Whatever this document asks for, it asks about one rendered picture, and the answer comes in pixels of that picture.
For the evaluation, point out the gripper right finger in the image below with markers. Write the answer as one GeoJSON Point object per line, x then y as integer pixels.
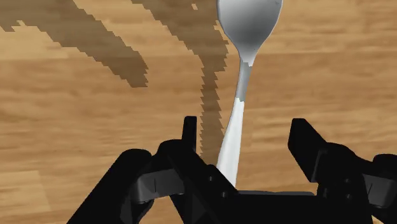
{"type": "Point", "coordinates": [335, 161]}

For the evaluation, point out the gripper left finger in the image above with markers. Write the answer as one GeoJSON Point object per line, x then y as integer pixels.
{"type": "Point", "coordinates": [173, 167]}

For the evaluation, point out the silver metal spoon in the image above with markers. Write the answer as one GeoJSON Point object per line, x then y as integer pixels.
{"type": "Point", "coordinates": [248, 28]}

